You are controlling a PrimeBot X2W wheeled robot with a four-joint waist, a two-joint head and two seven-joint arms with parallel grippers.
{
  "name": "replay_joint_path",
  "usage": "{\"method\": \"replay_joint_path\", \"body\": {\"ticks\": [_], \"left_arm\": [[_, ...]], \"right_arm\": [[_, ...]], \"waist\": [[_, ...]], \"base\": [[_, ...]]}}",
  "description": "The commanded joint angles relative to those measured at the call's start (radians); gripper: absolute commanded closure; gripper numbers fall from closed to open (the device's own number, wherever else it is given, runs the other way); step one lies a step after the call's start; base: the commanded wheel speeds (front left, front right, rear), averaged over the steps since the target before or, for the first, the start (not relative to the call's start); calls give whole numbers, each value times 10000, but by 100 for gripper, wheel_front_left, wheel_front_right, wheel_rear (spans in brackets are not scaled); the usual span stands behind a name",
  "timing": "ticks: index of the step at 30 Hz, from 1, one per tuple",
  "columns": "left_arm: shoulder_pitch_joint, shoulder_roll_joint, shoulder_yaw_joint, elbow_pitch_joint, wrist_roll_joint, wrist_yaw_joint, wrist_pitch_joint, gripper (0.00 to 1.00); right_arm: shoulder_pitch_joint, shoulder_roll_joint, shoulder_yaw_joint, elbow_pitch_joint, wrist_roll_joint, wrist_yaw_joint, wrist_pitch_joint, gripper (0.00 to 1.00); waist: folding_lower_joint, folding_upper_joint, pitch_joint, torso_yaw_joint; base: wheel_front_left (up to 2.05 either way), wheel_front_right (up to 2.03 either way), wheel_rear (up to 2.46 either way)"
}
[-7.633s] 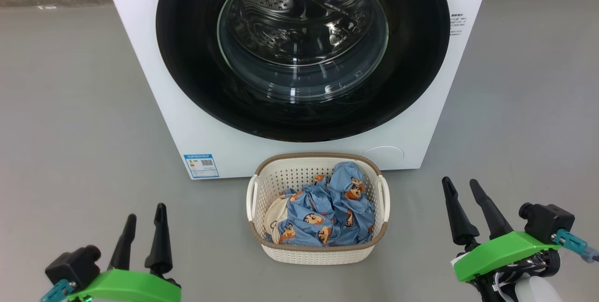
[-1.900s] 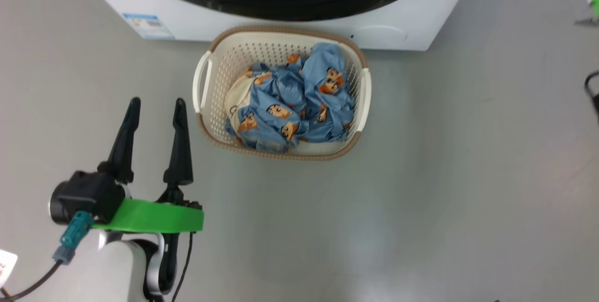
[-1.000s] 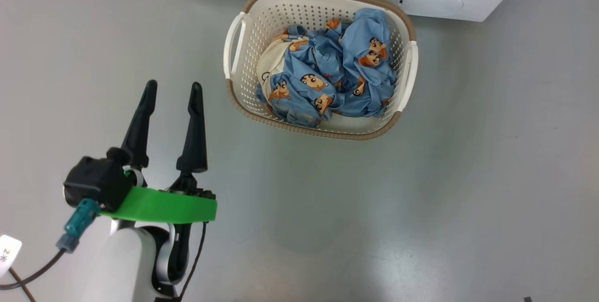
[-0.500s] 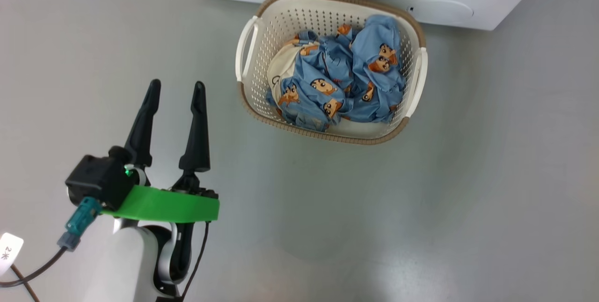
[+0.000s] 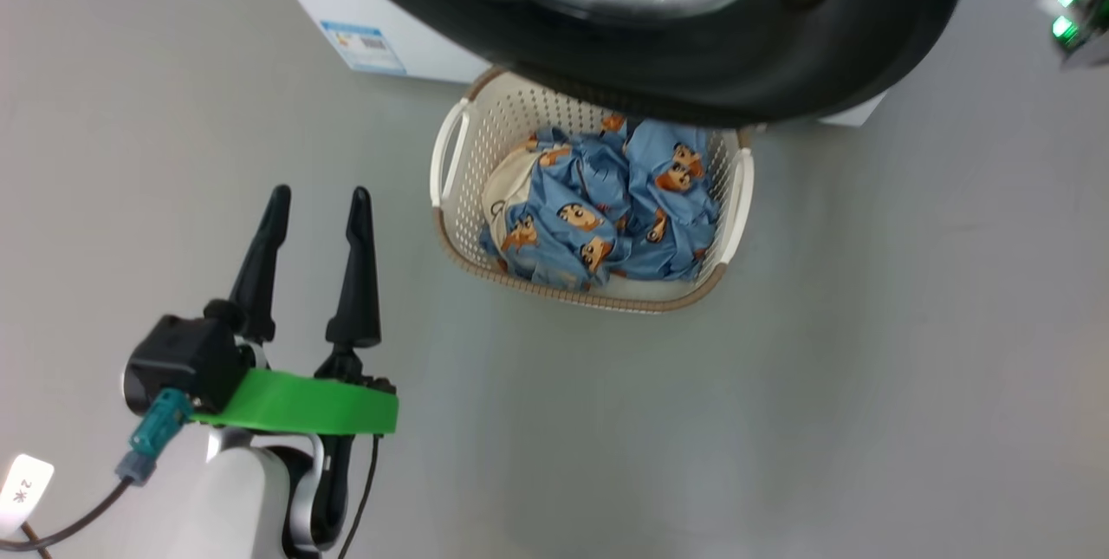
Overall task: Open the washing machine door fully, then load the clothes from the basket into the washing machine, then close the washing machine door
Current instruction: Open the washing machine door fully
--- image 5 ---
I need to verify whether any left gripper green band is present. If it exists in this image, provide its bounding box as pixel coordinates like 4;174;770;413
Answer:
191;185;400;438

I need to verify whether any cream garment with black lines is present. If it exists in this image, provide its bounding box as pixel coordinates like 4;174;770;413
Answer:
482;147;542;235

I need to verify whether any blue cartoon print garment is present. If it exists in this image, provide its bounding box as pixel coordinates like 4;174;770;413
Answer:
479;113;722;291

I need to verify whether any round dark washing machine door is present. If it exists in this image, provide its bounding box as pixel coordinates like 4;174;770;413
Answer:
310;0;976;128

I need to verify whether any cream perforated laundry basket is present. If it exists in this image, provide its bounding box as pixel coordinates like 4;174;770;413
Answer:
430;67;755;315

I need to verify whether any blue energy label sticker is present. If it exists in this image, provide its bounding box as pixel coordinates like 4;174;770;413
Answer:
319;20;408;76

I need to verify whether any thin black cable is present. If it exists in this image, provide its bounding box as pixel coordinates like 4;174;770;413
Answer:
338;435;382;559

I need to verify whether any black cable with teal connector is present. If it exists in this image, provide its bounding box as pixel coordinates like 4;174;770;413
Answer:
0;388;196;553

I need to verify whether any white cable tag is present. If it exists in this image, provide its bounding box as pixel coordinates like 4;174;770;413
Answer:
0;453;55;538

